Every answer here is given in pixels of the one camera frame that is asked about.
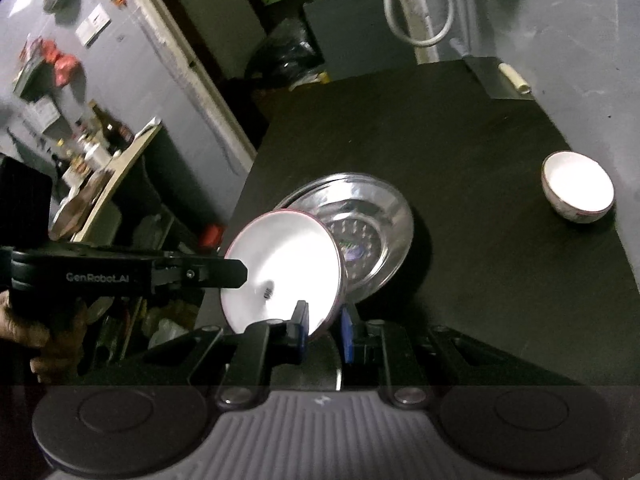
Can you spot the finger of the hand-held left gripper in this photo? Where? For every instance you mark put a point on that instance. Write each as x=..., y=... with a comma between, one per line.
x=210, y=272

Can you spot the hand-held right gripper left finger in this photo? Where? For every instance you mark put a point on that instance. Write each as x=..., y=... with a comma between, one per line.
x=301, y=332

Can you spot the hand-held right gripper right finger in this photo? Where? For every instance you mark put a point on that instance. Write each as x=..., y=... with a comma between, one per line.
x=347, y=340

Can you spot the white ceramic bowl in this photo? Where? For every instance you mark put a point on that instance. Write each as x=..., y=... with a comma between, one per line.
x=577, y=187
x=282, y=270

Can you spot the large steel basin plate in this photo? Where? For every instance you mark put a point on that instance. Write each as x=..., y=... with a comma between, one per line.
x=403, y=240

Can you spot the person's left hand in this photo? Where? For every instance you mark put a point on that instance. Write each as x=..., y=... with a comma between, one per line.
x=30, y=330

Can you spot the red knob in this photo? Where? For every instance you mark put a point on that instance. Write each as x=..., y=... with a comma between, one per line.
x=212, y=235

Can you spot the wooden shelf board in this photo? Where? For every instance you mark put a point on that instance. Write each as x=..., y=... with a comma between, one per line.
x=127, y=157

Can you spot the row of condiment bottles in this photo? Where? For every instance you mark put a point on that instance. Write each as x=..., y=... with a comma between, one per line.
x=100, y=140

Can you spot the red hanging bag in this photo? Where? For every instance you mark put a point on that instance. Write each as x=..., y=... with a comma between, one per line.
x=65, y=67

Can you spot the yellow box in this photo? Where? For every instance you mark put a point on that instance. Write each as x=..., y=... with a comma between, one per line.
x=324, y=77

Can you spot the black garbage bag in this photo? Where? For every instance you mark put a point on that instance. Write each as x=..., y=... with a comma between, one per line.
x=287, y=57

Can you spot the grey metal cabinet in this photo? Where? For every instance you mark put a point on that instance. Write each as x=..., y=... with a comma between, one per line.
x=350, y=25

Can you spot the white rolled tube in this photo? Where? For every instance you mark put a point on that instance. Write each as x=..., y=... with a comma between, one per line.
x=492, y=80

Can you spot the white door frame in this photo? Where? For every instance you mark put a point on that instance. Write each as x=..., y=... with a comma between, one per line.
x=200, y=85

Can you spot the white wall switch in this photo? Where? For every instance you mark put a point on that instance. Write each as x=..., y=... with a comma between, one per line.
x=92, y=22

